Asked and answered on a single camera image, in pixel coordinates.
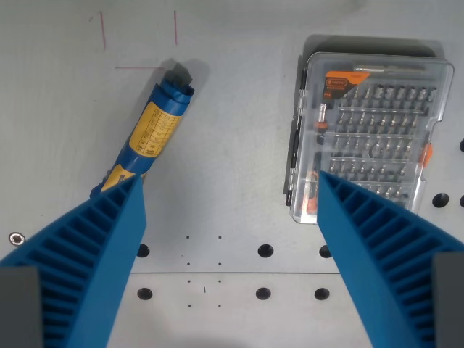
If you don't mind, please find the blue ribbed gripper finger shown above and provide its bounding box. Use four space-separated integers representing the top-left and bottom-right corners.
0 175 147 348
316 170 464 348

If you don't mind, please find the rolled blue bag yellow label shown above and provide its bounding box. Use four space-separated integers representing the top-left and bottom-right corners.
89 64 195 199

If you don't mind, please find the clear plastic screwdriver bit case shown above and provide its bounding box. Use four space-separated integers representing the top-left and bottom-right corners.
283 52 455 225

